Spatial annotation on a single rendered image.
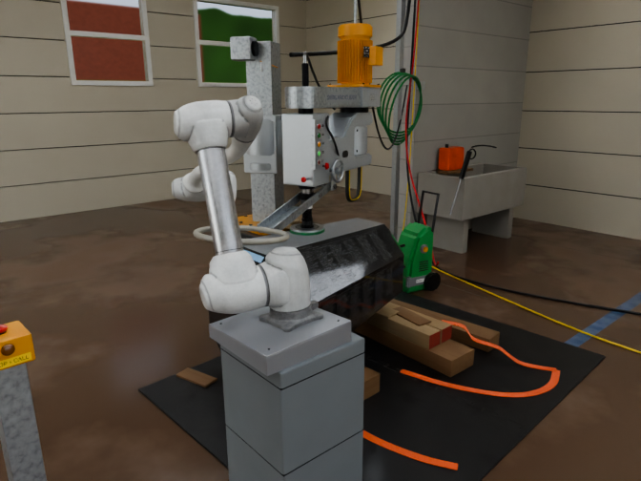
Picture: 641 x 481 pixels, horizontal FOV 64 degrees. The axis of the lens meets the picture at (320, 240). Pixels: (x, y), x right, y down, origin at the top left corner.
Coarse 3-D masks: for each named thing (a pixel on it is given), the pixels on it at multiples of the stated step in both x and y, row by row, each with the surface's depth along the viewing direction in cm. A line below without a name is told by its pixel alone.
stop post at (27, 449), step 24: (0, 336) 133; (24, 336) 134; (0, 360) 131; (24, 360) 135; (0, 384) 134; (24, 384) 138; (0, 408) 135; (24, 408) 139; (0, 432) 141; (24, 432) 140; (24, 456) 142; (24, 480) 143
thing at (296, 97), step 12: (288, 96) 292; (300, 96) 289; (312, 96) 290; (324, 96) 299; (336, 96) 310; (348, 96) 324; (360, 96) 339; (372, 96) 352; (288, 108) 295; (300, 108) 291; (312, 108) 292; (348, 108) 350; (360, 108) 349
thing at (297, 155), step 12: (288, 120) 299; (300, 120) 295; (324, 120) 302; (288, 132) 301; (300, 132) 296; (324, 132) 304; (288, 144) 303; (300, 144) 298; (324, 144) 306; (288, 156) 304; (300, 156) 300; (324, 156) 308; (288, 168) 306; (300, 168) 302; (324, 168) 309; (288, 180) 309; (300, 180) 304; (312, 180) 300; (324, 180) 311
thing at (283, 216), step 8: (328, 184) 327; (336, 184) 328; (320, 192) 319; (288, 200) 310; (296, 200) 316; (312, 200) 311; (280, 208) 302; (288, 208) 309; (296, 208) 298; (304, 208) 304; (272, 216) 295; (280, 216) 302; (288, 216) 290; (296, 216) 297; (264, 224) 290; (272, 224) 292; (280, 224) 284; (288, 224) 291
